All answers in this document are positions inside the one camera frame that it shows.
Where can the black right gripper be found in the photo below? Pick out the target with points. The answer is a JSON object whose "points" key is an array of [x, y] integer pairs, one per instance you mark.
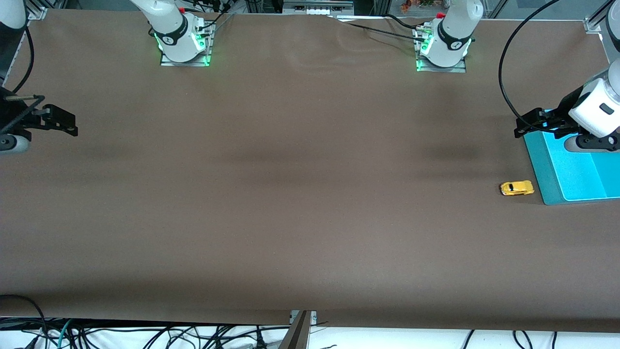
{"points": [[10, 120]]}

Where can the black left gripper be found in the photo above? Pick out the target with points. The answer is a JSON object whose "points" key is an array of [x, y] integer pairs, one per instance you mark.
{"points": [[563, 112]]}

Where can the yellow beetle toy car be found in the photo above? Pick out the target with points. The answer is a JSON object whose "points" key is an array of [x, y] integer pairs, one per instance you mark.
{"points": [[517, 188]]}

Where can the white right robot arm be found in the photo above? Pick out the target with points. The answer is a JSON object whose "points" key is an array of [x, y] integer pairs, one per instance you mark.
{"points": [[174, 46]]}

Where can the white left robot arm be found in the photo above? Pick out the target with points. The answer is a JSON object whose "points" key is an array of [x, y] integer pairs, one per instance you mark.
{"points": [[450, 46]]}

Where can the teal plastic bin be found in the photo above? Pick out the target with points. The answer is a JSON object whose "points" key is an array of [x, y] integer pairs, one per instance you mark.
{"points": [[581, 179]]}

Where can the brown table cover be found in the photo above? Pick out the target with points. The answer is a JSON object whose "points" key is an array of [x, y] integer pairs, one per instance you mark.
{"points": [[310, 194]]}

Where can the grey background equipment box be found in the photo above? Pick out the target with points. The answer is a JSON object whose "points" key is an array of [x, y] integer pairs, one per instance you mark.
{"points": [[319, 5]]}

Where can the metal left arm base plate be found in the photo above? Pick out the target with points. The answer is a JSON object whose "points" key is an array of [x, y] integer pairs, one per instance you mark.
{"points": [[443, 69]]}

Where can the aluminium frame corner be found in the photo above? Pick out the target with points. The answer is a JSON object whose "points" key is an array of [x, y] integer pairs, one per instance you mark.
{"points": [[36, 12], [592, 25]]}

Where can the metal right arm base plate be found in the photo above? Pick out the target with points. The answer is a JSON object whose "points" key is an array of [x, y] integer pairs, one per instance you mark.
{"points": [[186, 62]]}

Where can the silver table edge bracket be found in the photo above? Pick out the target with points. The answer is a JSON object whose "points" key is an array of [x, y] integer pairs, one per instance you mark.
{"points": [[314, 317]]}

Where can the dark centre post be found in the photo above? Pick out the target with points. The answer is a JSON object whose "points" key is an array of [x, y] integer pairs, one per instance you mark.
{"points": [[298, 337]]}

